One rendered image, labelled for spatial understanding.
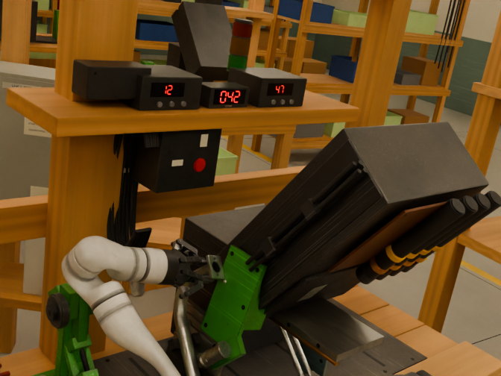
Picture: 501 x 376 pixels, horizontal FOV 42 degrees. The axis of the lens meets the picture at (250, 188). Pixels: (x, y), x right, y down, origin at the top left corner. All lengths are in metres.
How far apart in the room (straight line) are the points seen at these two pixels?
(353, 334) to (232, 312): 0.28
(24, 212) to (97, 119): 0.35
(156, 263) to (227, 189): 0.60
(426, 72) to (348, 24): 1.49
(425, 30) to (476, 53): 4.32
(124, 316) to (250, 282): 0.32
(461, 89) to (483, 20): 1.19
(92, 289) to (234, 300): 0.34
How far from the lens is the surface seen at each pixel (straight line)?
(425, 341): 2.13
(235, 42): 1.72
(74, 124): 1.34
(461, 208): 1.34
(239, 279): 1.46
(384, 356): 1.94
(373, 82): 2.12
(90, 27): 1.45
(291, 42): 11.67
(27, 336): 3.48
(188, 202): 1.84
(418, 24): 7.64
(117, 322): 1.25
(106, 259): 1.27
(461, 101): 12.11
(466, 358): 2.07
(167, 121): 1.45
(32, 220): 1.62
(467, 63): 12.08
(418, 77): 7.91
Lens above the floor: 1.87
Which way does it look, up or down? 19 degrees down
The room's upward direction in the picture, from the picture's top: 9 degrees clockwise
